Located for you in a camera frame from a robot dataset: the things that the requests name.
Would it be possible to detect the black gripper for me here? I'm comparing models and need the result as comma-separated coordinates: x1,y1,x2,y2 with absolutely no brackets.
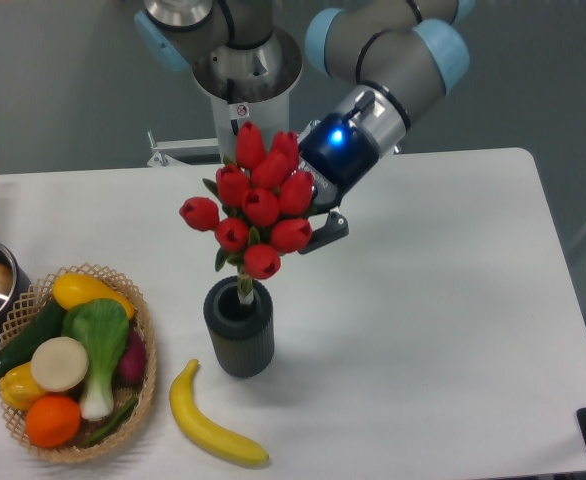
299,113,379,255

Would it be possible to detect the red tulip bouquet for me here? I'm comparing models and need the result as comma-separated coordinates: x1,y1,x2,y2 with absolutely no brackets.
179,121,314,306

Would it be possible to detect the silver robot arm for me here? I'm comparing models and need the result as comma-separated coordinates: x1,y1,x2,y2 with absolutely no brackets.
134,1,473,249

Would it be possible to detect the dark grey ribbed vase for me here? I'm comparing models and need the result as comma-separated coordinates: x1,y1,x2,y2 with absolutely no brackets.
203,277,275,378

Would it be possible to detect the yellow banana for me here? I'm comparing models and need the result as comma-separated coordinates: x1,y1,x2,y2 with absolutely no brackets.
169,359,269,467

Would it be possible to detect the green bok choy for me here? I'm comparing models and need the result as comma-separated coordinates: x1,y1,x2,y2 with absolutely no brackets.
62,298,129,421

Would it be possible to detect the purple sweet potato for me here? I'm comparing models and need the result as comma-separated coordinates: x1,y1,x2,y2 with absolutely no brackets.
116,329,147,384

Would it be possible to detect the yellow squash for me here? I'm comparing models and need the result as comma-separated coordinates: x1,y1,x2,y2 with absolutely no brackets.
52,273,135,320

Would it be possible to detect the green bean pod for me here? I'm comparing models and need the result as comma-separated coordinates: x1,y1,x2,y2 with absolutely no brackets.
77,397,138,449

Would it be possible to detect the green cucumber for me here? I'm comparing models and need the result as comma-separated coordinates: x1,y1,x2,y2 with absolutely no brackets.
0,299,66,378

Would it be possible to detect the woven wicker basket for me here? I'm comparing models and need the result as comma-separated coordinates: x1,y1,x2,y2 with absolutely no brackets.
0,263,157,463

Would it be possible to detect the beige round bun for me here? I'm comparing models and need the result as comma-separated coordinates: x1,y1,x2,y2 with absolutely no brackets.
30,336,89,392

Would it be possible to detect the orange fruit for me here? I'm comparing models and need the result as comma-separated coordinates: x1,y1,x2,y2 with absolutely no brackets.
25,394,81,448

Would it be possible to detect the yellow lemon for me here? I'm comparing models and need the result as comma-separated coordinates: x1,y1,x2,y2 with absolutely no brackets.
0,362,48,410

